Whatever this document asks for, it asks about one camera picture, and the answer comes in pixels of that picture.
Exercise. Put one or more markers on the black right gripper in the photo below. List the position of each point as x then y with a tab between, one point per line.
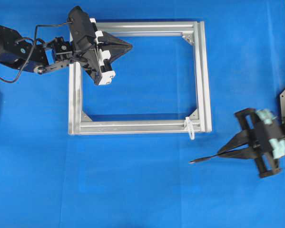
261	140

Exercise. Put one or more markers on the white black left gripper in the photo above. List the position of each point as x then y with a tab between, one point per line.
99	58

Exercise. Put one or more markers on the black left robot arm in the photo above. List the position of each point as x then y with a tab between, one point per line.
37	56

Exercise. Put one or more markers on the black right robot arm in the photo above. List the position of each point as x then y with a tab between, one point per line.
262	139

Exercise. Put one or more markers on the white zip tie loop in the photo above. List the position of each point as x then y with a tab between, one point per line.
189	127

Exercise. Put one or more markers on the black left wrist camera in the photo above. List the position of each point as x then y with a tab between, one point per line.
82	29

